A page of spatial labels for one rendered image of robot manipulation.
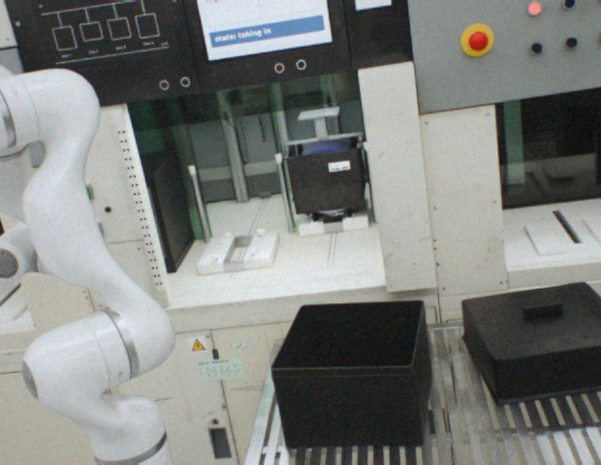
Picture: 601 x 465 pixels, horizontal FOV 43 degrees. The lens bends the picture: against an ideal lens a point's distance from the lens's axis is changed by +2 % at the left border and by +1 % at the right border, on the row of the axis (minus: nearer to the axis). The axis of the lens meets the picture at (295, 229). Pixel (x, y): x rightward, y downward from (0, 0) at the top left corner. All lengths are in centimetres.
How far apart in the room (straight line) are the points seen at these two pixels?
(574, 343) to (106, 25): 121
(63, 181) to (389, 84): 80
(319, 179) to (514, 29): 77
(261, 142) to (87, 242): 160
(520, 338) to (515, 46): 62
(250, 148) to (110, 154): 94
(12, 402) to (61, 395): 109
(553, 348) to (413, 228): 42
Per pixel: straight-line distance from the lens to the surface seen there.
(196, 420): 215
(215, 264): 214
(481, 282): 192
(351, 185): 224
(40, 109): 120
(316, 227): 229
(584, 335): 165
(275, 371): 148
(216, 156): 278
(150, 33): 181
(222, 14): 176
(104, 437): 127
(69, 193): 119
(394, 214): 178
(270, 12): 175
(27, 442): 234
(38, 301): 211
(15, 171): 144
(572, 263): 195
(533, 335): 164
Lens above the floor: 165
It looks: 19 degrees down
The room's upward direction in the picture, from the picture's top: 10 degrees counter-clockwise
